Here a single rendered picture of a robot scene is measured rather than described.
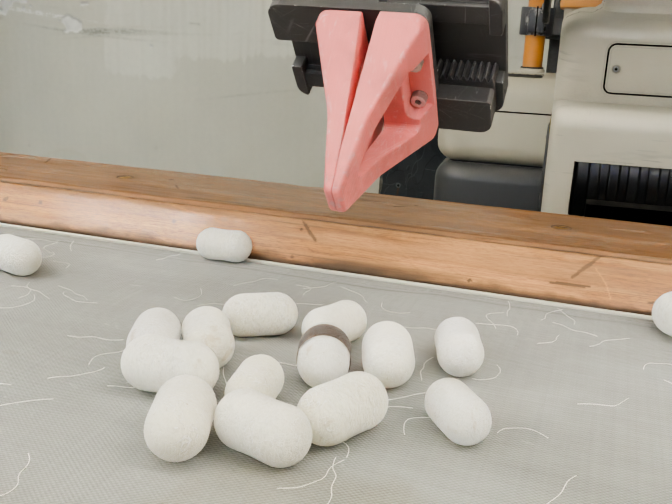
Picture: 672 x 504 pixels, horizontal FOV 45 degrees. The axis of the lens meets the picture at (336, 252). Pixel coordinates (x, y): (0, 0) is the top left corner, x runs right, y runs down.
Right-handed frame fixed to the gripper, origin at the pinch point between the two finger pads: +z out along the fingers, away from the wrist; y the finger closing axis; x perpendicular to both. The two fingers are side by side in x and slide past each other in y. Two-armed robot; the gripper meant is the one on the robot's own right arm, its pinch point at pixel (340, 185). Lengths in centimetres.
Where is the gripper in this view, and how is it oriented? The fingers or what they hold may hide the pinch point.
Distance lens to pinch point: 33.0
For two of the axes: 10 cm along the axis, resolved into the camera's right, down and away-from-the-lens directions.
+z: -2.9, 8.1, -5.1
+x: 1.7, 5.7, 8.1
